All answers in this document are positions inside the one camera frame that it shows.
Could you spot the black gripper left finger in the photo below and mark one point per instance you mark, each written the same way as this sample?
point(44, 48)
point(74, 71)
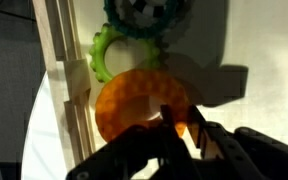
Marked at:
point(140, 150)

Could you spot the light wooden slatted crate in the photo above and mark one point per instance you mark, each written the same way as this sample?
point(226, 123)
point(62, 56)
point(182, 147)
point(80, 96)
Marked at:
point(77, 76)

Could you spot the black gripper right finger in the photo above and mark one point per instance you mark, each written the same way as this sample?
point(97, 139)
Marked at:
point(250, 153)

